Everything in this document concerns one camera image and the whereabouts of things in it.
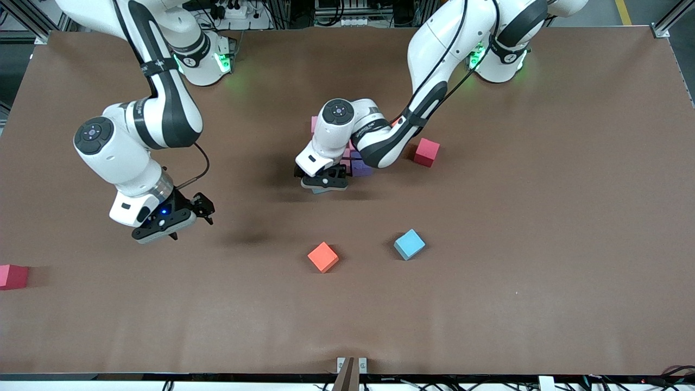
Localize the purple foam cube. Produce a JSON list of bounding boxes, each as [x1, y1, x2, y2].
[[351, 151, 375, 178]]

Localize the red foam cube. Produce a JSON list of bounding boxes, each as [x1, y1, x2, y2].
[[0, 264, 30, 291], [414, 137, 441, 168]]

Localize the brown table cover sheet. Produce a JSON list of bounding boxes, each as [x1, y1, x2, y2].
[[0, 27, 695, 376]]

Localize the white power strip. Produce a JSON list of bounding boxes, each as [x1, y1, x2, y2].
[[214, 3, 257, 20]]

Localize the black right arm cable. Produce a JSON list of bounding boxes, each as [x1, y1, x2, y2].
[[175, 141, 211, 191]]

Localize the small metal clamp bracket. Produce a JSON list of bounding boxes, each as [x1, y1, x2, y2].
[[336, 357, 368, 375]]

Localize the brown tapered mount pole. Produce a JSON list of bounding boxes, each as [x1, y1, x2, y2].
[[331, 357, 355, 391]]

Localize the aluminium frame profile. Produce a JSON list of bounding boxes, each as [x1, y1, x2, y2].
[[652, 0, 695, 40], [0, 0, 82, 45]]

